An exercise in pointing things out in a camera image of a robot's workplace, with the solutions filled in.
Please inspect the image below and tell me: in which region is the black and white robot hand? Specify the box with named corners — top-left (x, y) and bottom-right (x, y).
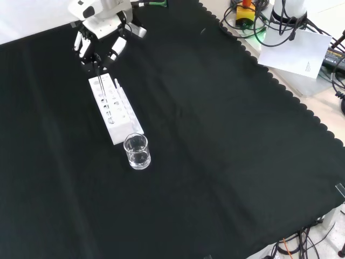
top-left (72, 11), bottom-right (148, 73)

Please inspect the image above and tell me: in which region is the clear glass rod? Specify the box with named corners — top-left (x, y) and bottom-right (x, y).
top-left (94, 61), bottom-right (106, 98)

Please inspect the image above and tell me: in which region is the white test tube rack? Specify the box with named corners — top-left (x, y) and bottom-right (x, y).
top-left (88, 73), bottom-right (144, 146)

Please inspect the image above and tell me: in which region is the black bench cloth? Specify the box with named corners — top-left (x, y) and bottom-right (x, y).
top-left (0, 0), bottom-right (345, 259)

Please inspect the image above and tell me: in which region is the small clear glass beaker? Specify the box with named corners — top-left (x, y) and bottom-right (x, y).
top-left (123, 133), bottom-right (151, 171)

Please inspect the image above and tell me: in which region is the yellow stop button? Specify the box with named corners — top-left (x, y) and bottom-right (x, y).
top-left (235, 0), bottom-right (256, 29)

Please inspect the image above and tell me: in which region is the pale white board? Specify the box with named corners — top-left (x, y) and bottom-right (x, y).
top-left (257, 28), bottom-right (333, 80)

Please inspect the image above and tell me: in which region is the black power adapter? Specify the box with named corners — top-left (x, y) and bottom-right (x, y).
top-left (321, 46), bottom-right (345, 74)

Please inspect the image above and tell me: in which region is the clear cloth clip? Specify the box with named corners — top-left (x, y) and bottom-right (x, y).
top-left (335, 182), bottom-right (345, 201)

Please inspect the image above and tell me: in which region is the green cable connector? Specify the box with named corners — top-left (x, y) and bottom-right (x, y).
top-left (139, 0), bottom-right (168, 7)

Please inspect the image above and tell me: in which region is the black base cable bundle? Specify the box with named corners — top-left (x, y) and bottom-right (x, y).
top-left (219, 0), bottom-right (328, 47)

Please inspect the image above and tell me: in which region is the orange cable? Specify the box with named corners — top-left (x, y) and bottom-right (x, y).
top-left (281, 237), bottom-right (295, 259)

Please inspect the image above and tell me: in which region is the black under-bench cables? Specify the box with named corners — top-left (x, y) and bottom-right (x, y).
top-left (268, 223), bottom-right (345, 259)

